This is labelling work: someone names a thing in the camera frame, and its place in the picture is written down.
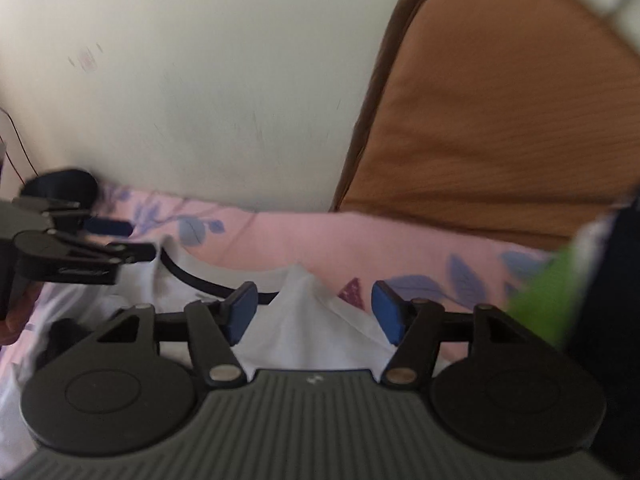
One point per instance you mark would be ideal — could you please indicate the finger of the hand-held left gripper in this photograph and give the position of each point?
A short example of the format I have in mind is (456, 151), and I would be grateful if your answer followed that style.
(107, 226)
(132, 252)

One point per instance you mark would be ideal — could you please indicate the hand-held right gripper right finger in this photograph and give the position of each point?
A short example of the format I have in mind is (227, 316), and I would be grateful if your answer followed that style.
(389, 316)

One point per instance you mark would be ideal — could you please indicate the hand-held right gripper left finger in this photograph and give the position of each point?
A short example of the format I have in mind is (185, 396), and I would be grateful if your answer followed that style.
(241, 315)

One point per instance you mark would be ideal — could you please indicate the white garment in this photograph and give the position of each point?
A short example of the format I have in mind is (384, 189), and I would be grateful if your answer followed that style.
(310, 320)

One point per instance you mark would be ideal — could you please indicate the person's left hand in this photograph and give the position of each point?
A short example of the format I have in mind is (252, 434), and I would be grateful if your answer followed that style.
(17, 312)

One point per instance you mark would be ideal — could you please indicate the black crumpled garment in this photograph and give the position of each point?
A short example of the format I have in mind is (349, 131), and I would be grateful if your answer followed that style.
(62, 184)

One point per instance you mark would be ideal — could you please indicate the pink printed bedsheet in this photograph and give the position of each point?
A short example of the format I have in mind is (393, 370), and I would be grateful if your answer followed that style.
(360, 245)

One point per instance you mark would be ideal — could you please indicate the green folded garment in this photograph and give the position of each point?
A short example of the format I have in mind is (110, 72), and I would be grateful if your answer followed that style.
(545, 300)

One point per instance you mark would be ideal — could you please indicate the black folded garment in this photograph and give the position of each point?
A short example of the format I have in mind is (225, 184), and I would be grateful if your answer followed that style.
(607, 320)

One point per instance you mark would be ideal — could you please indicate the brown mesh mat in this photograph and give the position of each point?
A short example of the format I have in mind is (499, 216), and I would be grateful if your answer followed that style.
(500, 110)

